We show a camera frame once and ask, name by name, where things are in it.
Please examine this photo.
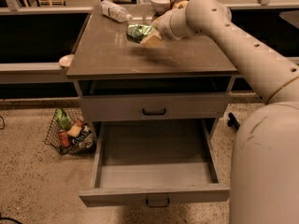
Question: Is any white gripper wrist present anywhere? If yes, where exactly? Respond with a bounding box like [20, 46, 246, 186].
[141, 8, 195, 48]

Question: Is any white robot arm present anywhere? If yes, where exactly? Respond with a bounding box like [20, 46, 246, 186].
[141, 0, 299, 224]

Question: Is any grey drawer cabinet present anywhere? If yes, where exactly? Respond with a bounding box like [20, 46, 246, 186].
[67, 7, 236, 133]

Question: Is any closed grey top drawer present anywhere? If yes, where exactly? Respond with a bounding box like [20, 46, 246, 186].
[78, 93, 229, 121]

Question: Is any open grey middle drawer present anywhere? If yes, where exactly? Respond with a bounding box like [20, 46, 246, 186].
[79, 119, 230, 208]

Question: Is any red can in basket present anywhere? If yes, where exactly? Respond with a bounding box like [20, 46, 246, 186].
[58, 130, 70, 147]

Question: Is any white ceramic bowl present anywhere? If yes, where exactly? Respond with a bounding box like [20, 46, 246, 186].
[150, 0, 170, 14]

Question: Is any yellow chip bag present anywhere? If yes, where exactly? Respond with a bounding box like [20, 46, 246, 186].
[173, 0, 188, 8]

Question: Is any clear plastic water bottle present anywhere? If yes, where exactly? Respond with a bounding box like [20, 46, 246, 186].
[101, 0, 133, 23]

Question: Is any small round beige disc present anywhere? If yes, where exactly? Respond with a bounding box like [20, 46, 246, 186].
[59, 54, 74, 67]

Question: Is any black wheeled stand base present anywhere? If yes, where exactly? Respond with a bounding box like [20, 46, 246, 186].
[227, 113, 240, 130]

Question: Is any green chip bag in basket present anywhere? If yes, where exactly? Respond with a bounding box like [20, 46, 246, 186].
[54, 108, 72, 131]

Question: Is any yellow packet in basket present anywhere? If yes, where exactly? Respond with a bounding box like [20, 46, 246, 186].
[66, 119, 83, 137]

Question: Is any dark blue snack bag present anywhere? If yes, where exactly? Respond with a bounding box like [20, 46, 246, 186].
[72, 125, 93, 151]

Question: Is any black wire basket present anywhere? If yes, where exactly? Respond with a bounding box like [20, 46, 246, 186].
[45, 107, 95, 155]

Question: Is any black cable on floor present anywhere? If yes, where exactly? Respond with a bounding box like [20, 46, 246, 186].
[0, 211, 24, 224]

